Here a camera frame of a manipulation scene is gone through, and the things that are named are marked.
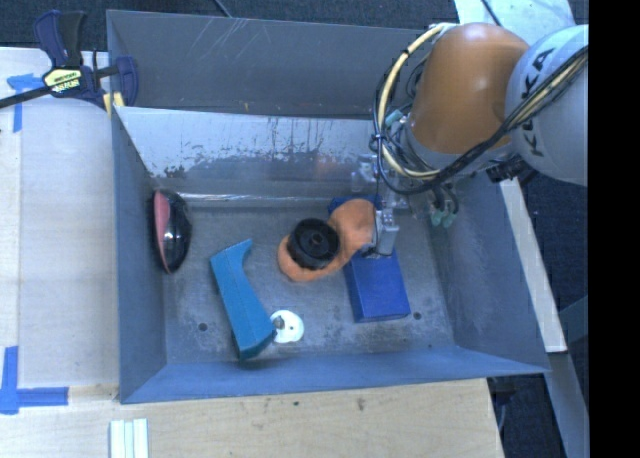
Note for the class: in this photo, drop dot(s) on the black ribbed wheel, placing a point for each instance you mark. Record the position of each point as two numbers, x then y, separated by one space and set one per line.
314 243

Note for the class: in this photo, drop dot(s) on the black cylinder on white bracket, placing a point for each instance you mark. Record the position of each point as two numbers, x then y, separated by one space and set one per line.
502 170

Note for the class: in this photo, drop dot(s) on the blue box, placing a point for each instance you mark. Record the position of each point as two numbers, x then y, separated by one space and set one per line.
377 291

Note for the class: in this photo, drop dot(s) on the pale wood board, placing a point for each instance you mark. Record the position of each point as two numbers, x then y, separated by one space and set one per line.
65 246

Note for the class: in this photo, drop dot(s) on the teal curved flat block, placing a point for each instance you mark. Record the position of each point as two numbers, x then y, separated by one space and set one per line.
240 296

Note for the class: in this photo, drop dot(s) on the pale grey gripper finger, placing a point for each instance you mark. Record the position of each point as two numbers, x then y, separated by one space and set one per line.
388 238

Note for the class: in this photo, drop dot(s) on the small white round piece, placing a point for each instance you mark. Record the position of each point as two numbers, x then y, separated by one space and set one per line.
290 331

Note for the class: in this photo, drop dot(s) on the grey metal bin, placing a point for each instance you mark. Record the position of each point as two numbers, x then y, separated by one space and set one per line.
210 186

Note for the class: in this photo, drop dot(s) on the black and red oval brush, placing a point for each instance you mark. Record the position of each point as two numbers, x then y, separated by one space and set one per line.
172 236

